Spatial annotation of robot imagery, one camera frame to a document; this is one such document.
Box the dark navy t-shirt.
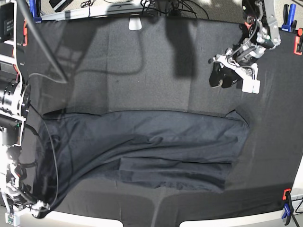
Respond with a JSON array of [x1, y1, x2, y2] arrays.
[[33, 110, 250, 209]]

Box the black table cloth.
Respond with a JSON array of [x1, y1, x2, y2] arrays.
[[20, 17, 303, 227]]

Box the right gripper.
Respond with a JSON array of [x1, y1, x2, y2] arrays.
[[4, 151, 50, 217]]

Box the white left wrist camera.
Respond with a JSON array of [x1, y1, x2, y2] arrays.
[[242, 79, 260, 94]]

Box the black power adapter box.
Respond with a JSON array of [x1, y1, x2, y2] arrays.
[[49, 0, 73, 12]]

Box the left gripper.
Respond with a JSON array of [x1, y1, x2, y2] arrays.
[[209, 48, 258, 88]]

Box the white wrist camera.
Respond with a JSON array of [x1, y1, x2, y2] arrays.
[[242, 79, 260, 94], [5, 211, 23, 227]]

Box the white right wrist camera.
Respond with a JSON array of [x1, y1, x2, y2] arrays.
[[5, 211, 23, 227]]

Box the tangled black cables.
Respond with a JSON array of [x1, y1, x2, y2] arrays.
[[80, 0, 214, 19]]

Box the red black clamp near-right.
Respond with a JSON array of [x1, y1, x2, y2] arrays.
[[282, 188, 291, 201]]

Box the red black clamp far-left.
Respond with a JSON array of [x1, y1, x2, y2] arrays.
[[23, 19, 28, 46]]

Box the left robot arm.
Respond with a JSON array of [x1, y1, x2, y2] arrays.
[[209, 0, 281, 94]]

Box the aluminium frame rail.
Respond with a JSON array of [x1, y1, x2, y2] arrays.
[[41, 4, 135, 21]]

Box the blue bar clamp far-right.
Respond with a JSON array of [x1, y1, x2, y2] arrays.
[[281, 3, 297, 33]]

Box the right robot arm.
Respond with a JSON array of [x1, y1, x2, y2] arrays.
[[0, 0, 49, 220]]

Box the blue bar clamp near-right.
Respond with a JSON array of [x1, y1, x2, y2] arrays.
[[281, 198, 294, 226]]

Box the blue bar clamp far-left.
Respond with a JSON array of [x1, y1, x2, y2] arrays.
[[29, 0, 42, 23]]

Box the red black clamp far-right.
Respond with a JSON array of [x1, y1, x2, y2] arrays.
[[294, 28, 303, 55]]

